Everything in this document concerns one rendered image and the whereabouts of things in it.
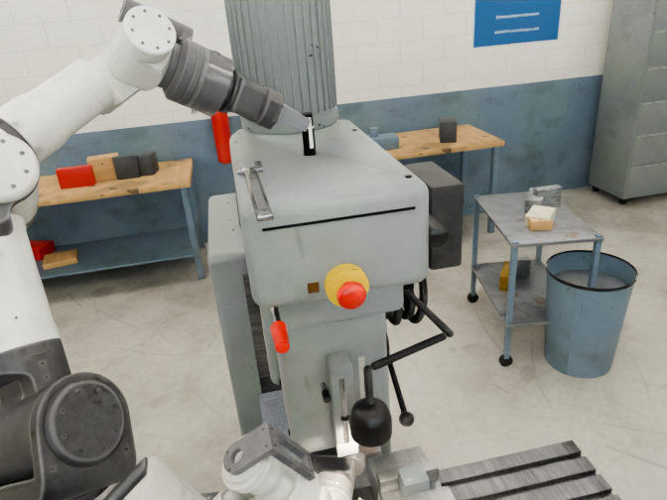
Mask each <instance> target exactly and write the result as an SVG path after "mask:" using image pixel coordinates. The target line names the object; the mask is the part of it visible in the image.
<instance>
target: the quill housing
mask: <svg viewBox="0 0 667 500"><path fill-rule="evenodd" d="M287 331H288V337H289V344H290V348H289V350H288V351H287V352H285V353H279V352H277V358H278V365H279V372H280V379H281V380H279V382H280V385H281V386H282V393H283V399H284V404H285V410H286V415H287V421H288V426H289V429H288V433H289V436H290V437H291V439H292V440H293V441H295V442H296V443H297V444H299V445H300V446H301V447H303V448H304V449H306V450H307V451H308V452H314V451H318V450H323V449H328V448H332V447H335V445H334V432H333V422H332V412H331V402H329V403H325V402H324V400H323V396H322V388H321V383H322V382H325V384H326V387H327V390H328V389H329V380H328V370H327V361H326V356H327V355H328V354H332V353H338V352H343V351H346V352H347V353H348V356H349V358H350V361H351V363H352V373H353V376H352V381H353V395H354V404H355V402H357V401H358V400H360V399H362V398H365V394H364V393H365V392H364V376H363V367H364V366H366V365H369V366H370V365H371V363H372V362H374V361H377V360H379V359H381V358H384V357H386V356H387V346H386V319H385V312H382V313H376V314H371V315H365V316H359V317H354V318H348V319H342V320H337V321H331V322H325V323H320V324H314V325H308V326H303V327H297V328H291V329H287ZM372 384H373V385H372V386H373V397H374V398H378V399H380V400H382V401H383V402H384V403H385V404H386V406H387V408H388V410H389V401H388V374H387V366H383V367H381V368H380V369H378V370H372ZM389 412H390V410H389Z"/></svg>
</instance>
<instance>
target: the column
mask: <svg viewBox="0 0 667 500"><path fill-rule="evenodd" d="M207 262H208V267H209V273H210V278H211V283H212V288H213V293H214V298H215V304H216V309H217V314H218V319H219V324H220V329H221V335H222V340H223V345H224V350H225V355H226V360H227V366H228V371H229V376H230V381H231V386H232V391H233V397H234V402H235V407H236V412H237V417H238V421H239V427H240V432H241V436H242V437H243V436H245V435H247V434H249V433H250V432H252V431H253V430H255V429H256V428H258V427H259V426H261V425H262V424H263V422H262V415H261V409H260V402H259V396H258V394H263V393H268V392H273V391H279V390H282V386H281V385H277V384H275V383H273V381H272V380H271V377H270V370H269V364H268V358H267V352H266V346H265V339H264V333H263V326H262V320H261V313H260V308H259V306H258V305H257V304H256V303H255V302H254V300H253V298H252V294H251V288H250V282H249V275H248V269H247V263H246V257H245V250H244V244H243V238H242V231H241V227H240V224H239V217H238V209H237V202H236V194H235V193H229V194H221V195H214V196H212V197H211V198H210V199H209V200H208V245H207ZM380 447H381V452H382V454H385V453H390V452H391V438H390V440H389V441H388V442H387V443H385V444H383V445H381V446H380Z"/></svg>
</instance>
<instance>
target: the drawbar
mask: <svg viewBox="0 0 667 500"><path fill-rule="evenodd" d="M301 114H302V115H304V116H306V117H307V118H308V117H311V120H312V126H314V117H313V112H304V113H301ZM312 131H313V142H314V148H312V149H311V148H310V137H309V129H307V131H306V132H304V131H302V135H303V145H304V155H305V156H314V155H316V154H317V151H316V140H315V129H314V128H312Z"/></svg>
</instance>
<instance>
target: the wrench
mask: <svg viewBox="0 0 667 500"><path fill-rule="evenodd" d="M254 165H255V167H253V168H245V169H243V167H242V164H235V168H236V171H237V174H238V175H244V176H245V179H246V183H247V187H248V190H249V194H250V198H251V201H252V205H253V208H254V212H255V216H256V219H257V221H258V222H260V221H267V220H273V219H274V215H273V212H272V210H271V207H270V204H269V201H268V199H267V196H266V193H265V190H264V188H263V185H262V183H261V180H260V177H259V175H258V173H261V172H263V167H262V164H261V161H256V162H254Z"/></svg>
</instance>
